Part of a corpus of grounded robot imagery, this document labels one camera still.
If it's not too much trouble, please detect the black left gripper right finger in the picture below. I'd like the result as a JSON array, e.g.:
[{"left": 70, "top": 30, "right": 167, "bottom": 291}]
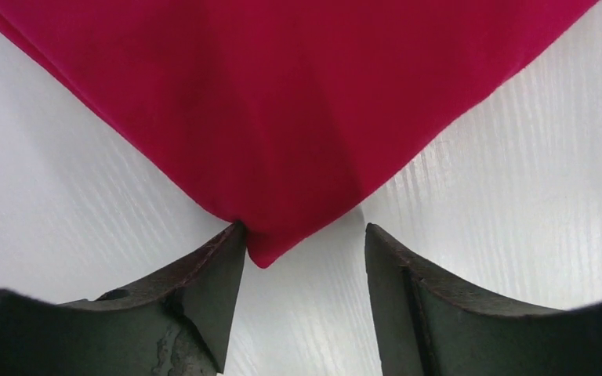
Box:
[{"left": 364, "top": 223, "right": 602, "bottom": 375}]

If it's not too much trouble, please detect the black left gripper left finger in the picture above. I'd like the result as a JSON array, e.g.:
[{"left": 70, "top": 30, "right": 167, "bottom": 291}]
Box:
[{"left": 0, "top": 223, "right": 245, "bottom": 375}]

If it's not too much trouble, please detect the red t-shirt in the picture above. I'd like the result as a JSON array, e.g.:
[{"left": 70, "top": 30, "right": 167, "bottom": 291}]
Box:
[{"left": 0, "top": 0, "right": 593, "bottom": 268}]

